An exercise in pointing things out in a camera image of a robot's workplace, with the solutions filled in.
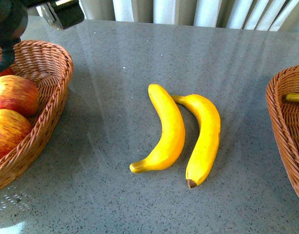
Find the red yellow apple far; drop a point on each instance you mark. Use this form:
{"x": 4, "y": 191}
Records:
{"x": 8, "y": 71}

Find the right brown wicker basket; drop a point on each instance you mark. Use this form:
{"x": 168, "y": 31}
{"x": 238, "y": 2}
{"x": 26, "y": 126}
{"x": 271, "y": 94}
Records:
{"x": 284, "y": 116}

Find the yellow banana curved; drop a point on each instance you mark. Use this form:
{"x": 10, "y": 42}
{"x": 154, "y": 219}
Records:
{"x": 171, "y": 142}

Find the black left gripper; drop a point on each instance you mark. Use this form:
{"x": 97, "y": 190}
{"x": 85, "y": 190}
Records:
{"x": 60, "y": 14}

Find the grey white curtain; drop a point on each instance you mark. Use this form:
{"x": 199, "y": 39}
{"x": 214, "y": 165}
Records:
{"x": 261, "y": 15}

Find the red yellow apple near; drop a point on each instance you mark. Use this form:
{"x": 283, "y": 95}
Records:
{"x": 13, "y": 129}

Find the yellow banana with brown tip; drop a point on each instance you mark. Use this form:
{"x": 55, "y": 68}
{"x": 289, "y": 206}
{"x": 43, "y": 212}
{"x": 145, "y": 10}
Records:
{"x": 206, "y": 148}

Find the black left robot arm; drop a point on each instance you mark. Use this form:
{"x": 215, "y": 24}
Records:
{"x": 13, "y": 22}

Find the left brown wicker basket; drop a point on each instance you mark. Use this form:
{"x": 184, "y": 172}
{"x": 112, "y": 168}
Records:
{"x": 51, "y": 67}

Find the large red yellow apple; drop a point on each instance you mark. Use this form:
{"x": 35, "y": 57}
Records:
{"x": 19, "y": 94}

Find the brown wicker basket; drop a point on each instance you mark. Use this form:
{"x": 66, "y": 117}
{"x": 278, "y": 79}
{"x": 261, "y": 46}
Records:
{"x": 284, "y": 116}
{"x": 51, "y": 67}

